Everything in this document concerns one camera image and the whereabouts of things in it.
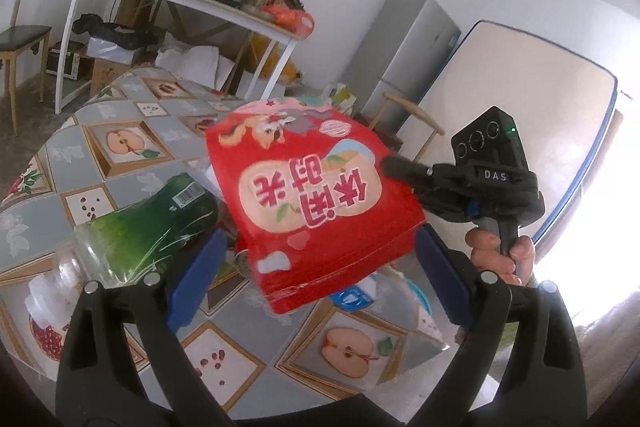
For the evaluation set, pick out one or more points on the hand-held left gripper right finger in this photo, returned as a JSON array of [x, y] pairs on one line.
[[440, 277]]

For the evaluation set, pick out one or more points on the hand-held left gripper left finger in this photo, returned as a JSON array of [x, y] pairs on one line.
[[197, 277]]

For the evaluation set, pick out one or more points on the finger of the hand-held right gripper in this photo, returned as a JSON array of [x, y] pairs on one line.
[[405, 168]]

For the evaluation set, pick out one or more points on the green label plastic bottle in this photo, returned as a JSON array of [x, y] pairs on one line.
[[145, 227]]

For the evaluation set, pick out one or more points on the blue snack packet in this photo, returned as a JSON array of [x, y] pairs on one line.
[[352, 298]]

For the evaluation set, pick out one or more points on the red snack bag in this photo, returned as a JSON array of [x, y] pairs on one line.
[[310, 207]]

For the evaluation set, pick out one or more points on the person's right hand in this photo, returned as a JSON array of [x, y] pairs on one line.
[[482, 257]]

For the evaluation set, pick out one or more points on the wooden chair dark seat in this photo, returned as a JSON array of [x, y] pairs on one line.
[[415, 117], [22, 37]]

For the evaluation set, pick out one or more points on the white mattress blue edge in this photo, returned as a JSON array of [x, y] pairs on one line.
[[525, 107]]

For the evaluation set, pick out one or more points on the grey refrigerator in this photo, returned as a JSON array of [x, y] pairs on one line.
[[400, 52]]

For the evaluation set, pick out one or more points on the table with fruit-pattern cloth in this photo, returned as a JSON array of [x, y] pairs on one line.
[[100, 167]]

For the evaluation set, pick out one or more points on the yellow plastic bag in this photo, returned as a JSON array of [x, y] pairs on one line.
[[272, 57]]

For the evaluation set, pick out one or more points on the orange plastic bag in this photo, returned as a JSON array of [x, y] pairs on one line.
[[290, 18]]

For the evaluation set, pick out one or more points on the white sacks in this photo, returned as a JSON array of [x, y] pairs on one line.
[[190, 59]]

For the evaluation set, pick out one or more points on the printed cardboard box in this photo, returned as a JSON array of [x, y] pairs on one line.
[[107, 74]]

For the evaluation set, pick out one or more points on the black clothes pile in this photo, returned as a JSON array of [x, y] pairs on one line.
[[100, 29]]

